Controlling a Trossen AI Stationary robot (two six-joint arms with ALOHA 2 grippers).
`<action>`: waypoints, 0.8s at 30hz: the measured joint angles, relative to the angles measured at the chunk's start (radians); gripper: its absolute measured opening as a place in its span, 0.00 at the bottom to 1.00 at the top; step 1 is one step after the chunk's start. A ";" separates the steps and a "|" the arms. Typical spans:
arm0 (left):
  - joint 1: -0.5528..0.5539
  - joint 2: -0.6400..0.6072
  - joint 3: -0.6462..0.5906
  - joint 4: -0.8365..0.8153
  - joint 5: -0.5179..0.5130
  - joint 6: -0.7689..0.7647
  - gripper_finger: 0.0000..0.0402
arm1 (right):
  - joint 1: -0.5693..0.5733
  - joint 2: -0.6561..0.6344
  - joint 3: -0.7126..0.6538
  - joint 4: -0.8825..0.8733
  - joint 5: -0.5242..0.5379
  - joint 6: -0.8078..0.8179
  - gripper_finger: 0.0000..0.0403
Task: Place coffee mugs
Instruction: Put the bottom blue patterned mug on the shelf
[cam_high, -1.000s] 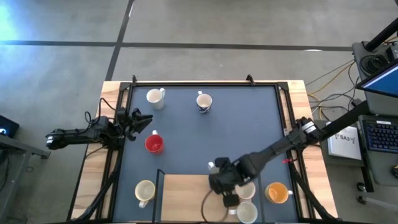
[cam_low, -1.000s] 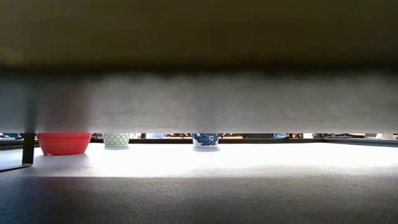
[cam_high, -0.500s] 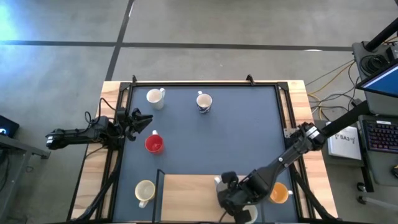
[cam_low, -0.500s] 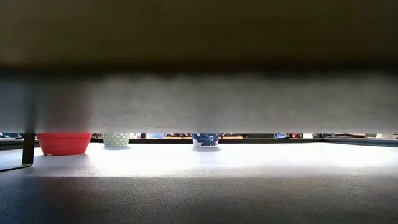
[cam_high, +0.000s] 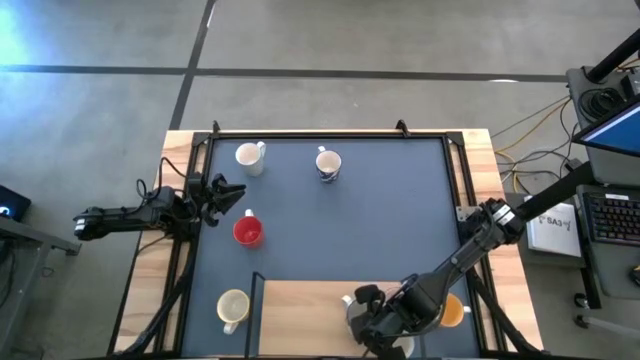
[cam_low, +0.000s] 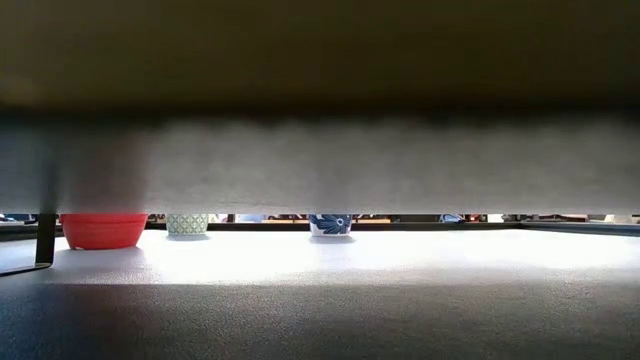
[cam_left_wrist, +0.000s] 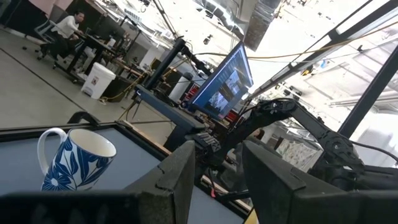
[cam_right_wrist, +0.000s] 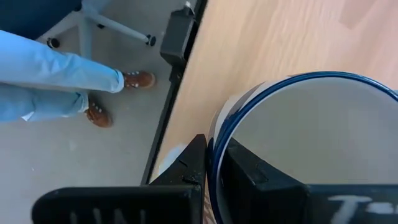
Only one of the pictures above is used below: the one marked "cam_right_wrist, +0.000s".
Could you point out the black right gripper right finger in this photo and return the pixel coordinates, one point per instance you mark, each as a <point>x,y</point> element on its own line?
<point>264,199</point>

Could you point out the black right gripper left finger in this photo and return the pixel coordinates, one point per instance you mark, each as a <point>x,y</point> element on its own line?
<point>130,205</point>

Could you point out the person's brown shoe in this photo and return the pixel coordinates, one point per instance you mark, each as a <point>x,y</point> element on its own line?
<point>99,114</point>
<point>140,80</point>

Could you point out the person's leg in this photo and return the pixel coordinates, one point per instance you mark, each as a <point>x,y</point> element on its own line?
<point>56,68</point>
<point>40,105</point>

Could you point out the wooden shelf board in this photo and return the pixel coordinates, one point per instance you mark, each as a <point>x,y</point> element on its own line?
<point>264,37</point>

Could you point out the black box on table edge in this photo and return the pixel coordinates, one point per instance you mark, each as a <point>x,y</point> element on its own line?
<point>178,34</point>

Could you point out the office chair base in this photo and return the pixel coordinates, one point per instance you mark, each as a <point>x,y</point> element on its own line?
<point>115,26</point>

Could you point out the black table edge rail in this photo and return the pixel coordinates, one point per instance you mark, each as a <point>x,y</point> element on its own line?
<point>168,105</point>

